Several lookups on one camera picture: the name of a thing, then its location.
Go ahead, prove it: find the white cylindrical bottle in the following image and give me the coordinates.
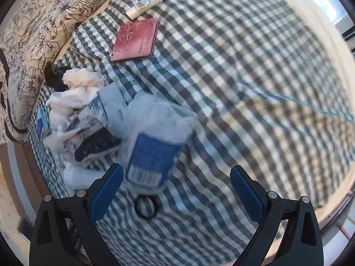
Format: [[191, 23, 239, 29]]
[[63, 163, 105, 190]]

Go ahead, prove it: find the black fuzzy hair scrunchie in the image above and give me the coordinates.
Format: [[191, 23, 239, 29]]
[[44, 63, 72, 92]]

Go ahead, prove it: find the checkered green white cloth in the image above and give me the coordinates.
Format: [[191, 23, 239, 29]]
[[26, 0, 355, 266]]

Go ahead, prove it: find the toile print pouch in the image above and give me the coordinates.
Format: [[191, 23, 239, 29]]
[[55, 83, 127, 164]]

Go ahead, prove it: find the blue label dental floss jar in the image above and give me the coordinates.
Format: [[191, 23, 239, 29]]
[[117, 91, 197, 195]]

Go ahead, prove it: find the black hair tie ring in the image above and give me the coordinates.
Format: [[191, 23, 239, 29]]
[[134, 194, 160, 219]]

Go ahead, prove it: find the white tissue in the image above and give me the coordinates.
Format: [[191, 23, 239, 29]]
[[46, 68, 107, 115]]

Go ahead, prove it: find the small blue white box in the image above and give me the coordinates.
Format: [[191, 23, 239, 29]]
[[37, 107, 52, 141]]

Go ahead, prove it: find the red embossed booklet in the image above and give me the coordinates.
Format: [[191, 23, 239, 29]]
[[110, 18, 160, 62]]

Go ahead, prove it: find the floral cream quilt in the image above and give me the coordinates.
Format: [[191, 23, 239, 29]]
[[1, 0, 107, 143]]

